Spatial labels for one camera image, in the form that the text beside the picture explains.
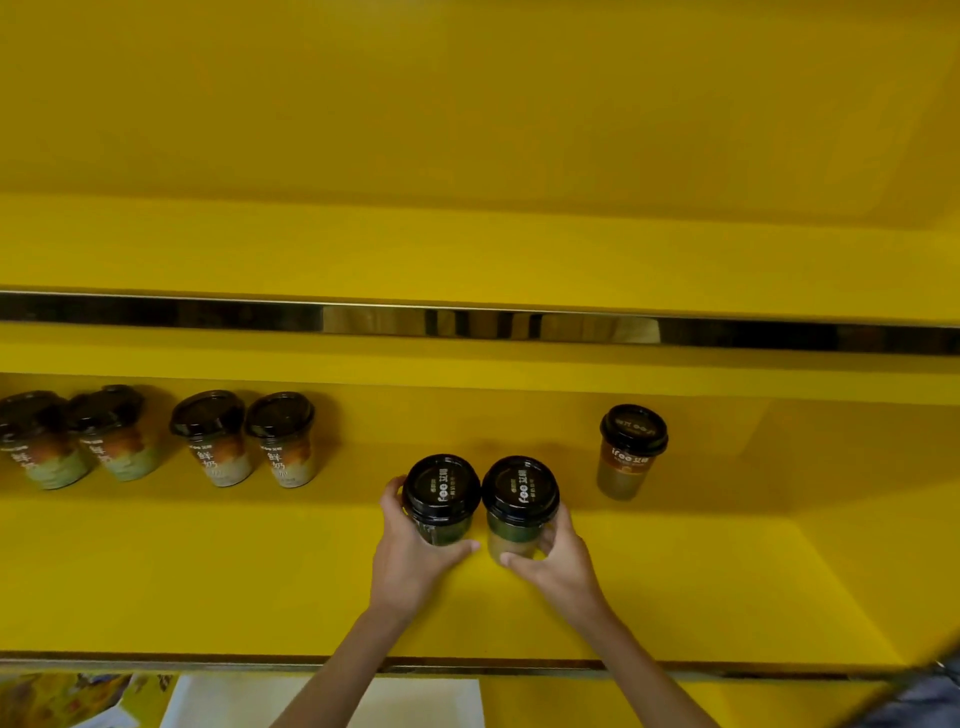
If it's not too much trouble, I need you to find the person's left hand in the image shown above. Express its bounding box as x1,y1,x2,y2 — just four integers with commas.
369,475,482,616

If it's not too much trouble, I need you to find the person's right hand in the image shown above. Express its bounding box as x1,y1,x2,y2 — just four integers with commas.
498,504,610,625

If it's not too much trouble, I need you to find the dark green black-lid drink cup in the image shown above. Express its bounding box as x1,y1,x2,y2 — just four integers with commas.
401,453,482,547

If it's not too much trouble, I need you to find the pale green black-lid drink cup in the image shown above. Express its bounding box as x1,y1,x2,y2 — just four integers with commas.
480,455,561,564

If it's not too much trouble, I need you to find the person's left forearm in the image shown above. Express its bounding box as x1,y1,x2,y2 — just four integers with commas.
271,600,423,728

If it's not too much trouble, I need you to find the person's right forearm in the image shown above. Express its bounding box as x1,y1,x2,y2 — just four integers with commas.
570,598,720,728

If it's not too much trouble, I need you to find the brown black-lid drink cup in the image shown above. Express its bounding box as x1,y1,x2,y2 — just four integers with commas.
596,404,669,502

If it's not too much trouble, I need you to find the green orange print drink cup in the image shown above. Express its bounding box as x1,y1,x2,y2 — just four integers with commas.
0,390,96,492
66,384,163,483
169,390,257,489
244,391,321,489

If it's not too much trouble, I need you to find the white paper sheet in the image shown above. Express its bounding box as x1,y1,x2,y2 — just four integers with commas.
159,672,486,728

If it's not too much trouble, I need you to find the thin metal shelf edge strip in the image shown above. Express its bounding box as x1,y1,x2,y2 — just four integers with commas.
0,650,960,683

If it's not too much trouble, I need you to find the wide mirrored metal shelf strip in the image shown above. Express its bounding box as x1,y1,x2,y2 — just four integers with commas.
0,290,960,356

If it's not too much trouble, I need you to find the yellow shelf unit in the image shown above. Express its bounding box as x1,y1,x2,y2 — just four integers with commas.
0,0,960,728

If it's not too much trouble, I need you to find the colourful printed packaging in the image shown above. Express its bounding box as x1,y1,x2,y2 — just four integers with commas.
0,672,178,728

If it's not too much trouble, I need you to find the grey cloth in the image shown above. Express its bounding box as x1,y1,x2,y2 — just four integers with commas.
846,651,960,728

